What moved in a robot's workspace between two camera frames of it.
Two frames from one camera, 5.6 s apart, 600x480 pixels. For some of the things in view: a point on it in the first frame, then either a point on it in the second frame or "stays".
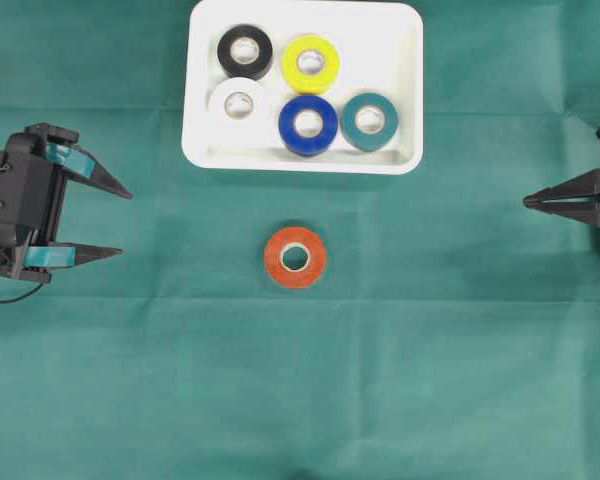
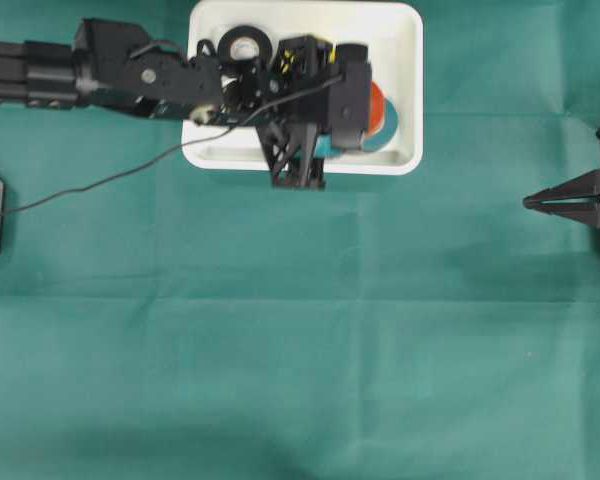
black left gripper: [24, 200] -> [287, 102]
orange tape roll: [295, 257] -> [377, 110]
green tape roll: [368, 121] -> [325, 148]
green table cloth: [455, 332] stays
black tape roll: [254, 69] stays
